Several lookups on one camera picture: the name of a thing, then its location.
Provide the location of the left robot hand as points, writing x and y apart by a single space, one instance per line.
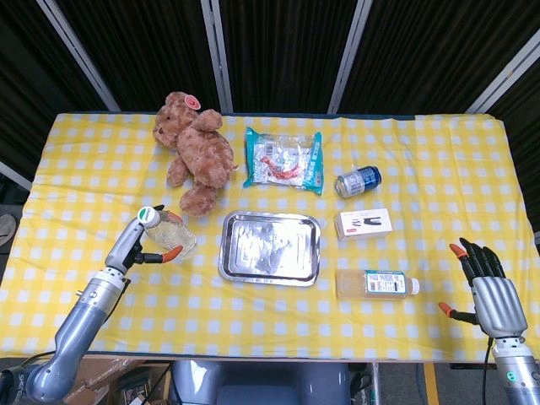
124 246

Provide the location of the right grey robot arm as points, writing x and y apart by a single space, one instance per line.
516 375

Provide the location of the white partition frame post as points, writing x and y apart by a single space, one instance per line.
350 50
14 175
215 50
506 71
76 50

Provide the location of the brown plush teddy bear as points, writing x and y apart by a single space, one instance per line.
202 156

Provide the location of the blue and silver drink can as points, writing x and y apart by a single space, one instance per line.
358 181

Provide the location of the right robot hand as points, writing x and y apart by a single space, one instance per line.
498 299

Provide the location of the yellowish drink bottle with label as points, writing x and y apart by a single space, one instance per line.
358 284

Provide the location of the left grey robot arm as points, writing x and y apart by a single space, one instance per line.
71 329

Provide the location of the rectangular metal tray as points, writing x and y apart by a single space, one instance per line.
270 253

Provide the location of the clear plastic bottle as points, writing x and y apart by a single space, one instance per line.
173 236

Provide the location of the grey shoe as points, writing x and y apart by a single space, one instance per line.
6 230

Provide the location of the small white cardboard box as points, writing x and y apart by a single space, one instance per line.
363 225

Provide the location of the metal table leg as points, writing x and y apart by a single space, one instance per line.
375 384

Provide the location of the brown cardboard box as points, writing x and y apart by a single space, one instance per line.
105 371

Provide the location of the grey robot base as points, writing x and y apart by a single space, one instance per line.
261 384

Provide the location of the yellow white checkered tablecloth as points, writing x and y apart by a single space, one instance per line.
84 190

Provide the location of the teal snack packet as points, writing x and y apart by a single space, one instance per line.
282 160

